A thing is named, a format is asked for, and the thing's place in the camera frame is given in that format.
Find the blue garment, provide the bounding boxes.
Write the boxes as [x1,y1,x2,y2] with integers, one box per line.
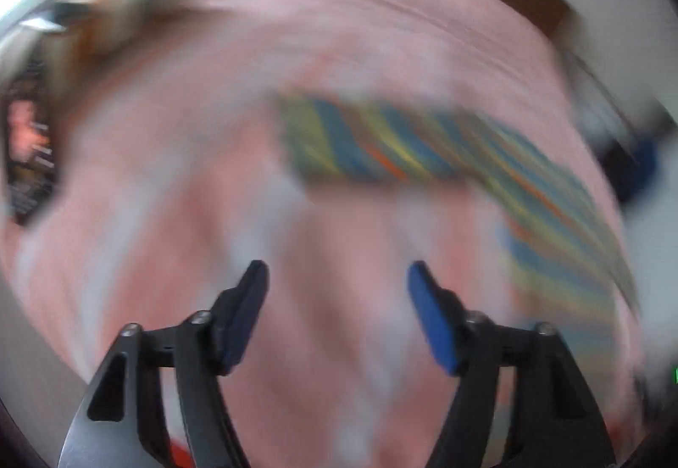
[620,134,660,198]

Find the black garment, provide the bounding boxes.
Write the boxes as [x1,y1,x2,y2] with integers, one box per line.
[598,129,644,204]

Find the orange cloth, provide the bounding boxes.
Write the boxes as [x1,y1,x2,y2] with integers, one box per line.
[168,439,192,468]

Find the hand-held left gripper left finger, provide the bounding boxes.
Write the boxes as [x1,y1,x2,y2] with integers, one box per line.
[57,259,271,468]

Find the pink striped bed sheet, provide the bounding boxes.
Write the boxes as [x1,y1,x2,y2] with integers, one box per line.
[0,0,652,468]

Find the colourful striped cloth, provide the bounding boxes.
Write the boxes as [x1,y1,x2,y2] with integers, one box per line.
[278,94,639,320]

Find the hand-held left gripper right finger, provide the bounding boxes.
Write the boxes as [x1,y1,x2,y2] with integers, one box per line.
[407,259,620,468]

